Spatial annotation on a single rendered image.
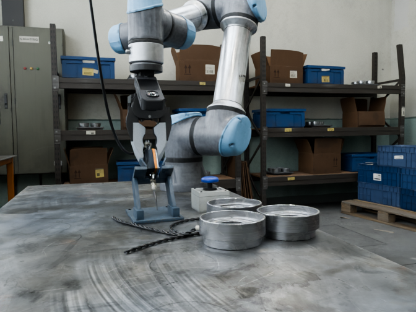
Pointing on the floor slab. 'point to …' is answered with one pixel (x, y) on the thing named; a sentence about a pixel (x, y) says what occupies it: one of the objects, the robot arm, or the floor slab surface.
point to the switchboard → (29, 95)
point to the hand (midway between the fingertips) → (150, 158)
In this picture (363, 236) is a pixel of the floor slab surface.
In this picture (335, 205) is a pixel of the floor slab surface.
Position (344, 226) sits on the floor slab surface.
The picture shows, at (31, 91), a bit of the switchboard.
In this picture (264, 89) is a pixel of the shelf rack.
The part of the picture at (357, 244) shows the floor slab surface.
